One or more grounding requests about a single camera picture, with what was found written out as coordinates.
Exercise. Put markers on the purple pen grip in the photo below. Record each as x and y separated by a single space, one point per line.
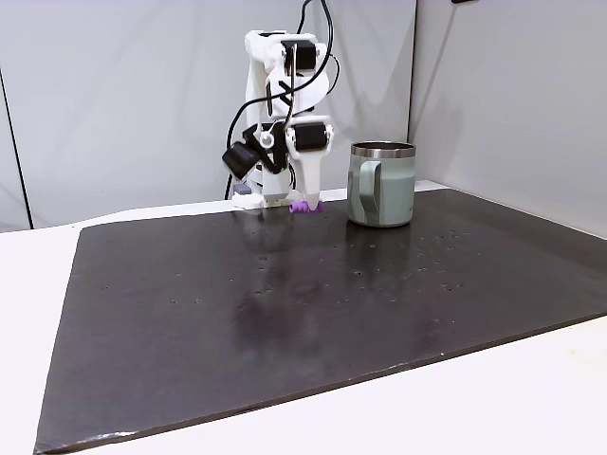
299 207

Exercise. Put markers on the black camera box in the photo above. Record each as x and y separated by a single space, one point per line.
239 158

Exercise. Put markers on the small grey block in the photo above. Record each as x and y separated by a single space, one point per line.
242 189

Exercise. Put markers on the black object on wall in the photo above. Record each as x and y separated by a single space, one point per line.
464 1

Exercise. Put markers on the black table mat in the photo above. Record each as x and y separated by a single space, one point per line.
284 332

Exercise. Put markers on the grey-green steel mug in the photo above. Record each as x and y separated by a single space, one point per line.
389 199

